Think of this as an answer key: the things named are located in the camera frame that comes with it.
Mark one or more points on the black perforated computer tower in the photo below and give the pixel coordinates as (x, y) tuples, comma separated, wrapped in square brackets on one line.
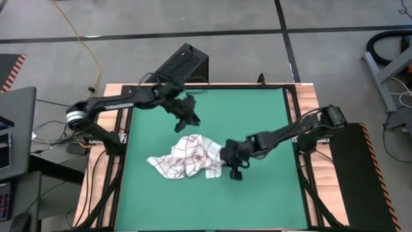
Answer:
[(183, 62)]

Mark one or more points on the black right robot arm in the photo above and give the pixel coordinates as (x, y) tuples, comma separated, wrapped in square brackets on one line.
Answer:
[(283, 132)]

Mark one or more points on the black table clamp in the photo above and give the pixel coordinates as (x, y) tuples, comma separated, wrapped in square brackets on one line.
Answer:
[(261, 80)]

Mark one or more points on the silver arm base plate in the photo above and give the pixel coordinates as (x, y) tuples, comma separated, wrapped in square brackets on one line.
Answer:
[(123, 138)]

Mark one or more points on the black metal table frame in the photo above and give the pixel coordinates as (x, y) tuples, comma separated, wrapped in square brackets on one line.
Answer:
[(241, 86)]

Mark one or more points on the black computer mouse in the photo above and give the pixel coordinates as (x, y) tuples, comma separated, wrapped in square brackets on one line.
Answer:
[(20, 223)]

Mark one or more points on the grey side desk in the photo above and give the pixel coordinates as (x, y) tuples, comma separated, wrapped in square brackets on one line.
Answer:
[(27, 199)]

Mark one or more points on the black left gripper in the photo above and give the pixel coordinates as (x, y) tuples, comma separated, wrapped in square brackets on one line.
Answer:
[(181, 104)]

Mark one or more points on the keyboard with coloured keys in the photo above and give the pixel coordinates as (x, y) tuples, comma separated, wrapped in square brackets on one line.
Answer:
[(4, 201)]

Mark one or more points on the white red-checked towel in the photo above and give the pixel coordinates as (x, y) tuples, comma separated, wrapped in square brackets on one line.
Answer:
[(186, 154)]

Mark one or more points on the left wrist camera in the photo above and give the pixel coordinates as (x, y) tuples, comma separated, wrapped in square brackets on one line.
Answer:
[(180, 126)]

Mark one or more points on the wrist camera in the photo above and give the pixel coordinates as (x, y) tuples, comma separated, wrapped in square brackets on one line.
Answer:
[(236, 174), (180, 126)]

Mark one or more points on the grey metal frame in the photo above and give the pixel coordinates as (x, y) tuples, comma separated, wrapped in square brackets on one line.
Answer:
[(380, 83)]

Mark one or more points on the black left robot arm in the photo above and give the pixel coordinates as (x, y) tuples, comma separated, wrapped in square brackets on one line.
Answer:
[(128, 96)]

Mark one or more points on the small black device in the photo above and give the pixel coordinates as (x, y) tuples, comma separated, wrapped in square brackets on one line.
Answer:
[(4, 122)]

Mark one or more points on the black power brick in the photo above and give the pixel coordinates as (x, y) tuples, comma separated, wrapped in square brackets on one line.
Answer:
[(76, 149)]

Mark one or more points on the black mat orange striped edge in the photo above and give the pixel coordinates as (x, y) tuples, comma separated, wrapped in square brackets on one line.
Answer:
[(357, 180), (8, 69)]

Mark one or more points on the green table mat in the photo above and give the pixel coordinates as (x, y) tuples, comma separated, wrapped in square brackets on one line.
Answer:
[(209, 199)]

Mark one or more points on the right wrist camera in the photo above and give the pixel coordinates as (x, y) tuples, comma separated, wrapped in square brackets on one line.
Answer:
[(236, 174)]

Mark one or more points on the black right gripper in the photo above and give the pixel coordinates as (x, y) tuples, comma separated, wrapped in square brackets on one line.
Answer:
[(241, 151)]

